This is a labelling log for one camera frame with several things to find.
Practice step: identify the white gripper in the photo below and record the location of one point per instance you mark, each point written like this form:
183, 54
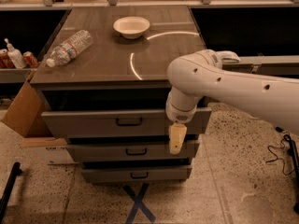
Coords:
179, 114

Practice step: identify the grey top drawer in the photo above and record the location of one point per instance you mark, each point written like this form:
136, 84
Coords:
100, 124

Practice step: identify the grey drawer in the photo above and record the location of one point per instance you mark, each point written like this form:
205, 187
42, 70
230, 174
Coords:
138, 151
112, 175
100, 124

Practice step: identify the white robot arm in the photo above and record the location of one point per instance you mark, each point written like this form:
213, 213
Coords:
198, 75

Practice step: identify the grey drawer cabinet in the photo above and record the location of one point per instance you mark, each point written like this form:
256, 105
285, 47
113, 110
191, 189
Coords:
116, 73

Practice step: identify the grey bottom drawer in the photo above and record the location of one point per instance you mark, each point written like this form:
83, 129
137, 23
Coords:
112, 175

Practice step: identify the grey middle drawer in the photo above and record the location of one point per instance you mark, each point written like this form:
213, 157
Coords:
138, 151

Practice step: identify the white folded cloth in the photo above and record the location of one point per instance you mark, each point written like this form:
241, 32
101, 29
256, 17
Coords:
228, 56

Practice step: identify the white paper bowl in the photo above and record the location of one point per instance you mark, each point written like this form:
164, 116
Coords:
131, 27

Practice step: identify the black stand right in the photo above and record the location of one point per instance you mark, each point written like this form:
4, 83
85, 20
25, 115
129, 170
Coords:
295, 161

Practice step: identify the clear plastic water bottle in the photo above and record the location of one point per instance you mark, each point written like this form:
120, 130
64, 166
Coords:
70, 49

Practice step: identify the brown cardboard box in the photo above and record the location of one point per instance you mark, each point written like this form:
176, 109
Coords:
24, 118

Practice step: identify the black pole left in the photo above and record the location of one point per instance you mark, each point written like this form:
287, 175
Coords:
15, 171

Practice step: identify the red soda can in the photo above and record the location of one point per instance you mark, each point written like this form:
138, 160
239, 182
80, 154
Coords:
30, 59

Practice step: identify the white pump bottle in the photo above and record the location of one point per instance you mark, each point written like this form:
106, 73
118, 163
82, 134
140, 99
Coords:
15, 56

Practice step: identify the red can at edge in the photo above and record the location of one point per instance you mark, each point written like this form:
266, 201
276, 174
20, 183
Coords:
5, 60

